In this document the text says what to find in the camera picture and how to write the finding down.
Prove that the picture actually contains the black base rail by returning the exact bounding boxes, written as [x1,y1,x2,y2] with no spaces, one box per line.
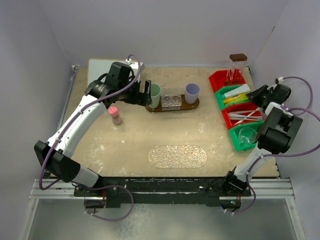
[74,176,251,208]

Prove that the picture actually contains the white grey toothpaste tube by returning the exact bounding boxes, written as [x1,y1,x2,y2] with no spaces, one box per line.
[221,84,251,99]

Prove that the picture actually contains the clear plastic cup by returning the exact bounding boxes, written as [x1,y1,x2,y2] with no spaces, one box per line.
[238,127,257,147]

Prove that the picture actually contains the red bin far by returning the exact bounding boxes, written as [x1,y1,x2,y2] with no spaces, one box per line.
[208,70,246,93]

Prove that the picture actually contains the yellow toothpaste tube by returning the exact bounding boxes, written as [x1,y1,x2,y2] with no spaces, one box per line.
[223,92,249,105]

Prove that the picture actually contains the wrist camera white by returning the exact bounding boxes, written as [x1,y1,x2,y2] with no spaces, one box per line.
[125,58,145,76]
[274,77,284,85]

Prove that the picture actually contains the green plastic cup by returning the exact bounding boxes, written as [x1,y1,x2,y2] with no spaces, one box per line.
[149,83,162,109]

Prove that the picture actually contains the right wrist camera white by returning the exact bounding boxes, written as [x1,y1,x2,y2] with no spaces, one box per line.
[274,77,284,85]

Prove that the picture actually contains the clear jar brown lid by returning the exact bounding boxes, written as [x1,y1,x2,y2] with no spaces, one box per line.
[225,53,248,85]

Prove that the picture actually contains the purple plastic cup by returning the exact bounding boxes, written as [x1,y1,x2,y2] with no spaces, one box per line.
[185,83,201,104]

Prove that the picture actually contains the pink cap bottle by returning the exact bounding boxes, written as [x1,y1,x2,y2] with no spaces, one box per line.
[108,106,122,125]

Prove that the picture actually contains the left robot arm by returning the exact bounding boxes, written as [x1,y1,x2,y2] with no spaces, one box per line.
[34,58,152,196]

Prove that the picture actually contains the green bin cups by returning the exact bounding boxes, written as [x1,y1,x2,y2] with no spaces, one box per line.
[229,121,264,152]

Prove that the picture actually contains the small whiteboard wooden frame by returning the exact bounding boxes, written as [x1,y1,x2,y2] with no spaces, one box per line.
[87,58,146,87]

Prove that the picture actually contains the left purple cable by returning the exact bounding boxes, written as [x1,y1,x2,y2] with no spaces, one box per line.
[39,54,140,191]

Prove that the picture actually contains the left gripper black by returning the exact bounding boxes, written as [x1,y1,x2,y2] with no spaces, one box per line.
[118,77,152,107]

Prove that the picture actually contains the dark wooden oval tray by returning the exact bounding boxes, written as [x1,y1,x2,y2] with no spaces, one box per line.
[145,94,200,113]

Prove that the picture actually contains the textured clear oval mat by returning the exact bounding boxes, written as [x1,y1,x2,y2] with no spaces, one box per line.
[147,145,208,169]

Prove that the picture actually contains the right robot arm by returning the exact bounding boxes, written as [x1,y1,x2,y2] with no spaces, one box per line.
[222,83,303,196]

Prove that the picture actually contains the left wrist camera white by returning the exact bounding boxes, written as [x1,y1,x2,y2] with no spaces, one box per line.
[125,58,145,76]

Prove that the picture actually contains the white toothbrush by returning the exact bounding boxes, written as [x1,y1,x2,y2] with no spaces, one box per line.
[227,107,264,125]

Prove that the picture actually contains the clear acrylic toothbrush holder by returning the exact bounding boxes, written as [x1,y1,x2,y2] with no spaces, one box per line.
[160,87,182,111]

